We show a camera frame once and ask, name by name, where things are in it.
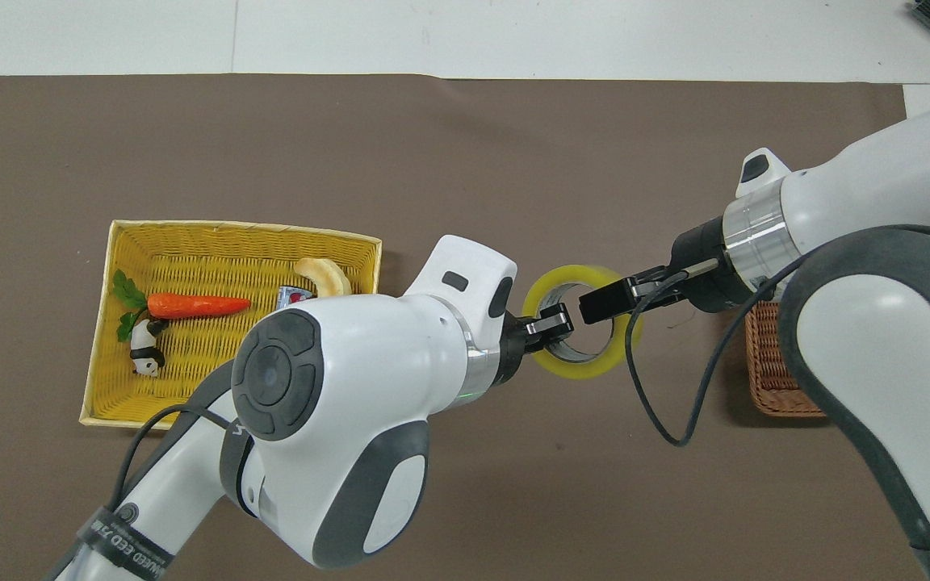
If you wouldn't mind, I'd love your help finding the panda figurine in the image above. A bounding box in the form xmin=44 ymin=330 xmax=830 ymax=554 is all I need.
xmin=129 ymin=318 xmax=169 ymax=378

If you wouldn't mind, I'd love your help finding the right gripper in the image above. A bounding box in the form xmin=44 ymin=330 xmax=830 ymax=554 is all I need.
xmin=659 ymin=216 xmax=748 ymax=316

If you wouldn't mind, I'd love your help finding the toy banana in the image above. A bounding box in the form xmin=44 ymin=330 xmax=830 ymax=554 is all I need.
xmin=293 ymin=257 xmax=353 ymax=299

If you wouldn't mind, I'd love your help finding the orange toy carrot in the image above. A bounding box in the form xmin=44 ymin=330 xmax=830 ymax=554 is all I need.
xmin=112 ymin=270 xmax=253 ymax=343

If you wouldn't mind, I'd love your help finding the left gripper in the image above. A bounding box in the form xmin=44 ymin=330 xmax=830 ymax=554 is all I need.
xmin=492 ymin=313 xmax=532 ymax=387

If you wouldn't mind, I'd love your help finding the yellow woven basket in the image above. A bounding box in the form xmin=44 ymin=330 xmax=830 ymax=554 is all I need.
xmin=79 ymin=219 xmax=383 ymax=429

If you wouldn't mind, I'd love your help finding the yellow tape roll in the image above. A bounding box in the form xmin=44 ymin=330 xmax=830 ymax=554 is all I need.
xmin=522 ymin=264 xmax=645 ymax=381

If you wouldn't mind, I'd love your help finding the brown wicker basket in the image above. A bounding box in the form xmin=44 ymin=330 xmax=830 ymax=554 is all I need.
xmin=744 ymin=300 xmax=829 ymax=419

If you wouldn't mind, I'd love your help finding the black cable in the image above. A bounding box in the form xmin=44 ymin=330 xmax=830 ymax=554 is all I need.
xmin=45 ymin=401 xmax=240 ymax=581
xmin=625 ymin=258 xmax=811 ymax=448

